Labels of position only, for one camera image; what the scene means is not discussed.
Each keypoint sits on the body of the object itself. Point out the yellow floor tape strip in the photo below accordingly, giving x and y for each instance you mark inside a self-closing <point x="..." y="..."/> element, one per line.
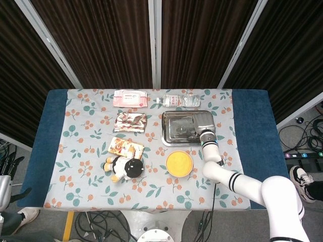
<point x="68" y="224"/>

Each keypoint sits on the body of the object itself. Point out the black caster wheel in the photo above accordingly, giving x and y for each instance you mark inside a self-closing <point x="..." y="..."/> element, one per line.
<point x="300" y="120"/>

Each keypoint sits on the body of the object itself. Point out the blue table cover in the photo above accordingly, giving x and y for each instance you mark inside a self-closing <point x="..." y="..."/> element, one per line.
<point x="257" y="138"/>

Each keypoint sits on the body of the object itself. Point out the wooden spoon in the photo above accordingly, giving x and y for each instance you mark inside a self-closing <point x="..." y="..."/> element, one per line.
<point x="183" y="130"/>

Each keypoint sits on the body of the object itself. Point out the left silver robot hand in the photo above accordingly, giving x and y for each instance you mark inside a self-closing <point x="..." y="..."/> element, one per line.
<point x="3" y="189"/>

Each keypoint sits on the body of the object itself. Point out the plush doll with black hair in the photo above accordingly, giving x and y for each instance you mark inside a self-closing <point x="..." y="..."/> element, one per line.
<point x="132" y="169"/>

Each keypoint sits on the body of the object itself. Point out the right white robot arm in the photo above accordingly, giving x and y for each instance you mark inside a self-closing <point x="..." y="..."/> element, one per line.
<point x="209" y="151"/>

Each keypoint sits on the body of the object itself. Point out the dark folding screen panel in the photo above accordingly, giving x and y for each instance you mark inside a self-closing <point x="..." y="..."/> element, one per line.
<point x="101" y="37"/>
<point x="20" y="75"/>
<point x="202" y="37"/>
<point x="290" y="63"/>

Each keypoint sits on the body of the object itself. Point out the orange snack packet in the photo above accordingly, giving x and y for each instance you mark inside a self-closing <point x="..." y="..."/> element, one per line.
<point x="121" y="146"/>

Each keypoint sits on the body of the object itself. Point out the black power strip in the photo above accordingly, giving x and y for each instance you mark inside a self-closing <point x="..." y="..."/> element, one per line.
<point x="302" y="155"/>

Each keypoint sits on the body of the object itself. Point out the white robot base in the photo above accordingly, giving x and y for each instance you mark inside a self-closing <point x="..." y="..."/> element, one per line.
<point x="156" y="219"/>

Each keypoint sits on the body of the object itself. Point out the clear plastic water bottle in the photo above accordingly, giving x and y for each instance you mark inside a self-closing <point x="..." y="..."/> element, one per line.
<point x="181" y="100"/>

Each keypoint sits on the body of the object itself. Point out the floral tablecloth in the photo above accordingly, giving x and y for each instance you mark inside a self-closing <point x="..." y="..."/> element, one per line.
<point x="88" y="176"/>

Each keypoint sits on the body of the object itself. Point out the beige bowl with yellow filling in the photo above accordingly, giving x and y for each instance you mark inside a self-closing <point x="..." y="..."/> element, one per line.
<point x="179" y="164"/>

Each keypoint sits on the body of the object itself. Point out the white and black sneaker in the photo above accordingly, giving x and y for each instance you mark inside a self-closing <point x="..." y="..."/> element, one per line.
<point x="299" y="179"/>

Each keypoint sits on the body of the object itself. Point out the stainless steel tray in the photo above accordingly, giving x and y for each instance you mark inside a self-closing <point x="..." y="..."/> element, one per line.
<point x="171" y="121"/>

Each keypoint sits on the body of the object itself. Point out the pink wet wipes pack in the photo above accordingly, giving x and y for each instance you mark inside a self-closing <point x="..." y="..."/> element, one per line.
<point x="130" y="98"/>

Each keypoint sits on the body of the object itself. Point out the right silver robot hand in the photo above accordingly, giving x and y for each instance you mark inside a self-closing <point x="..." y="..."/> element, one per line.
<point x="205" y="123"/>

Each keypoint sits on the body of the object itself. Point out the dark green trouser leg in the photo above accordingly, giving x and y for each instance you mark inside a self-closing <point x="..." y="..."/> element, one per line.
<point x="10" y="221"/>

